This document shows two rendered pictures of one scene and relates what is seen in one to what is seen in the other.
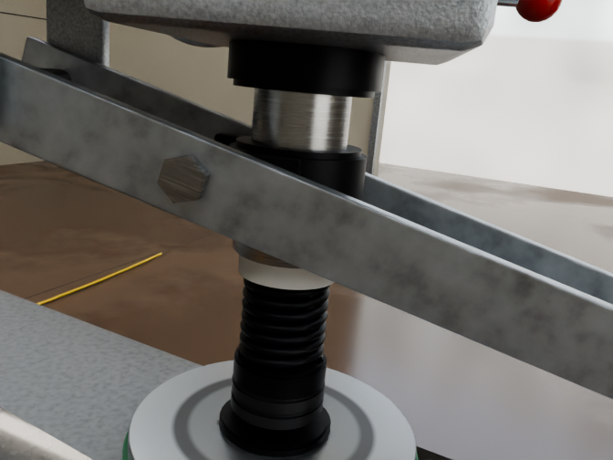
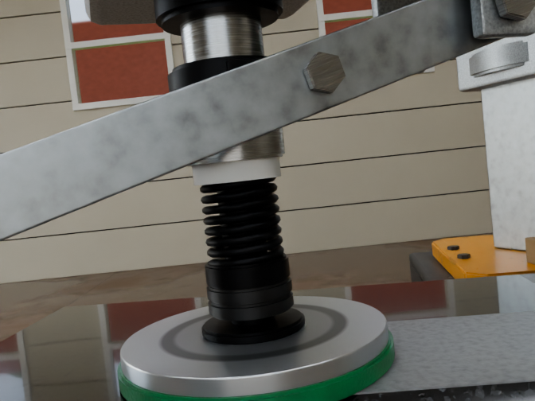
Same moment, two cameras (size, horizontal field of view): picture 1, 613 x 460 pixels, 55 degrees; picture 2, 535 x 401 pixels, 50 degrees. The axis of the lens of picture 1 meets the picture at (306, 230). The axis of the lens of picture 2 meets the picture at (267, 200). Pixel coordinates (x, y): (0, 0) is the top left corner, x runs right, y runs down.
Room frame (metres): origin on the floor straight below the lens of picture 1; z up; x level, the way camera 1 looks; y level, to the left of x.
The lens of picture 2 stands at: (0.83, -0.15, 1.03)
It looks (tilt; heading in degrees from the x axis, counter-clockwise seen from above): 3 degrees down; 157
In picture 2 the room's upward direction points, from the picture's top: 6 degrees counter-clockwise
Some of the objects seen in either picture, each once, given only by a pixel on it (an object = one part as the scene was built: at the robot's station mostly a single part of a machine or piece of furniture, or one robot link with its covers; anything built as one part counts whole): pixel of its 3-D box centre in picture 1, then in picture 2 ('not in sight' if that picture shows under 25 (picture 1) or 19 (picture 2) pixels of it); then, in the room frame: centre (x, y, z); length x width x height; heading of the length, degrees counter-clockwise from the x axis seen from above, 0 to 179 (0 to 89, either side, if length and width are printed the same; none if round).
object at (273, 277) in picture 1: (289, 248); (235, 158); (0.40, 0.01, 1.04); 0.07 x 0.07 x 0.04
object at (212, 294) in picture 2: (278, 383); (249, 287); (0.40, 0.01, 0.93); 0.07 x 0.07 x 0.01
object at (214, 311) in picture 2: (276, 398); (251, 301); (0.40, 0.01, 0.92); 0.07 x 0.07 x 0.01
